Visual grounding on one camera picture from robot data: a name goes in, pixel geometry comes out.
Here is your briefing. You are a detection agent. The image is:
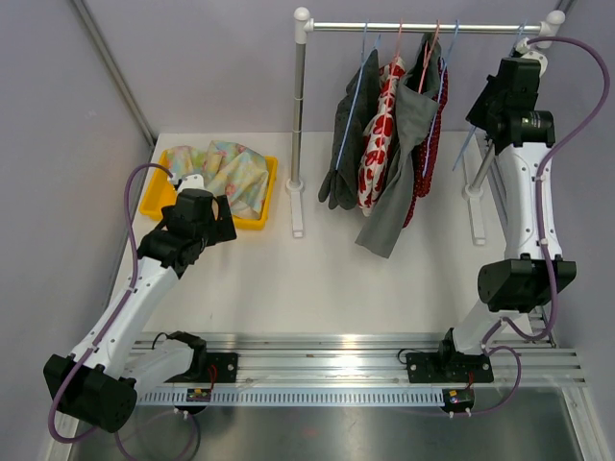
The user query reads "pastel floral skirt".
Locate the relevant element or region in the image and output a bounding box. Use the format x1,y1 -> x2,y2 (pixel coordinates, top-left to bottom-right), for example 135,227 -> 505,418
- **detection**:
166,140 -> 270,220

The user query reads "blue hanger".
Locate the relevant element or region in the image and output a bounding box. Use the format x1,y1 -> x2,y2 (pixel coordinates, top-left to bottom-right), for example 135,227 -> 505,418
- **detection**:
453,20 -> 528,171
419,21 -> 460,186
332,31 -> 381,175

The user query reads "red white polka-dot skirt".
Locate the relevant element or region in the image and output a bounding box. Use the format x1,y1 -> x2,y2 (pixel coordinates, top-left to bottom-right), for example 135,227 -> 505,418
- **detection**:
403,58 -> 449,228

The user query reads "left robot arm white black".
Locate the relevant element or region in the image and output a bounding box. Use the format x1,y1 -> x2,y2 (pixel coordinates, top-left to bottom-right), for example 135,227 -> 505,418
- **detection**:
43,188 -> 236,433

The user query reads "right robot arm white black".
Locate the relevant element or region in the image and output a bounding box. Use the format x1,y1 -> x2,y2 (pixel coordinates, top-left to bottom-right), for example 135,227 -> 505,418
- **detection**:
435,57 -> 577,382

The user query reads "plain grey skirt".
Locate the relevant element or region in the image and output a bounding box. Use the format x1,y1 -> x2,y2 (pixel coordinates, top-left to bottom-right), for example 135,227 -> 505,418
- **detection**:
356,33 -> 437,258

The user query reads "pink hanger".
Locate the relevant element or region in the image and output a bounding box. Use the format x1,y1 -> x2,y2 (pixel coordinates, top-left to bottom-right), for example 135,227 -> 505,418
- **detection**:
390,21 -> 405,85
417,20 -> 441,94

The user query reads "white red floral skirt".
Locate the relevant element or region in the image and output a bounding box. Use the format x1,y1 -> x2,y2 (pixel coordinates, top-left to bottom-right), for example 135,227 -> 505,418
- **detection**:
357,54 -> 406,217

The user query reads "dark grey dotted skirt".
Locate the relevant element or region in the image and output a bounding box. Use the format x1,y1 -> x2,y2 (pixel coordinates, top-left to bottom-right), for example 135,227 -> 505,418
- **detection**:
318,49 -> 381,210

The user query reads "yellow plastic tray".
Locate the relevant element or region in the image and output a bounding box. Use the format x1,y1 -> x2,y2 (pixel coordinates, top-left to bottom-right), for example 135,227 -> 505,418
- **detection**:
138,148 -> 280,231

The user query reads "silver white clothes rack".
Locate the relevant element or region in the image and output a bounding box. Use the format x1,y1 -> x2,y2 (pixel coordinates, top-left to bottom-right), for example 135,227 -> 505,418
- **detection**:
285,7 -> 568,238

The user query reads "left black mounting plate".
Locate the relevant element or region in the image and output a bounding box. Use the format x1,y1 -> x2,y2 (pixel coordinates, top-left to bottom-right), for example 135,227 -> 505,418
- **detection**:
186,352 -> 239,384

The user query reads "black mounting plate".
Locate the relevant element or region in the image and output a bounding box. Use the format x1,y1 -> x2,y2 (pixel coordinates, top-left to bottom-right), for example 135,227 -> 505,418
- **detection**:
186,352 -> 239,384
406,352 -> 494,384

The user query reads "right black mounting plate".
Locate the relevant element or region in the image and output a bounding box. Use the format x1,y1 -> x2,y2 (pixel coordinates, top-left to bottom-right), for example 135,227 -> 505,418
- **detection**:
406,352 -> 494,384

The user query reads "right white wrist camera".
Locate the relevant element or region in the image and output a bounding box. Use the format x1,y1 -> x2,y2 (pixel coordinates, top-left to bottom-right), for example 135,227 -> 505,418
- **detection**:
510,37 -> 549,76

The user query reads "aluminium rail base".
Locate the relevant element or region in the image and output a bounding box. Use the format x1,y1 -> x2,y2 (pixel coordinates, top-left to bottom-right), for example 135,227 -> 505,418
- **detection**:
65,330 -> 590,389

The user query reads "white slotted cable duct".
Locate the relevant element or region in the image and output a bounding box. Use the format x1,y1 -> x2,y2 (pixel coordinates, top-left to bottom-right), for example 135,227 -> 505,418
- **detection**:
137,387 -> 444,407

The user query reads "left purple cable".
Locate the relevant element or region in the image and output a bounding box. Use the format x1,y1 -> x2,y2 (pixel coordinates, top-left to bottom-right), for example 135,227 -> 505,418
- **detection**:
49,163 -> 201,460

